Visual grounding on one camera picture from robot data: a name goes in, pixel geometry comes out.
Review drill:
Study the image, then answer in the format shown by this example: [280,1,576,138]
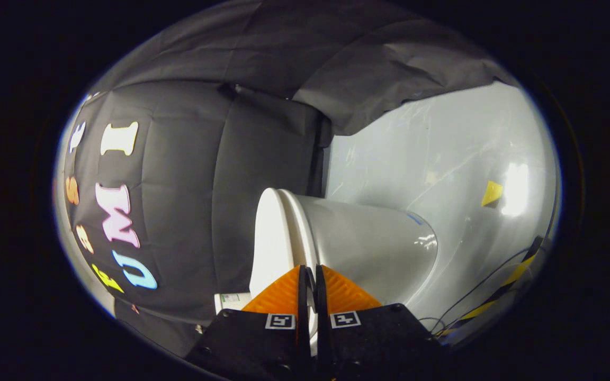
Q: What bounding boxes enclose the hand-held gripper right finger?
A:
[315,265,446,381]

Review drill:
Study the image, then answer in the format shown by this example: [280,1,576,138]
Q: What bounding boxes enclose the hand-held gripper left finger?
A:
[184,265,313,381]

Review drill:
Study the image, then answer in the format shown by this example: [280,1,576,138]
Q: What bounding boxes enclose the white toilet lid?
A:
[248,187,319,356]

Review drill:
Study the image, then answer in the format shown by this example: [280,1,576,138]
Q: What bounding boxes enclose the white toilet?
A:
[279,189,439,339]

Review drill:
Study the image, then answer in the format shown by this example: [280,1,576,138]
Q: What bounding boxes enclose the white box with green label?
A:
[214,292,253,316]

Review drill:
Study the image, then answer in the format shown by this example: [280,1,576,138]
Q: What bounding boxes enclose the yellow black striped tape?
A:
[437,238,548,339]

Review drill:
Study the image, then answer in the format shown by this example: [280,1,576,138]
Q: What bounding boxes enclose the yellow tape piece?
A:
[481,181,504,207]

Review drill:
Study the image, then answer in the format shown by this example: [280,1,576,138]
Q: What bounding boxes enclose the black backdrop cloth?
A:
[64,0,517,358]

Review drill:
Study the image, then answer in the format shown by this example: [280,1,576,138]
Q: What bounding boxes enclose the black cable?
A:
[421,248,534,335]

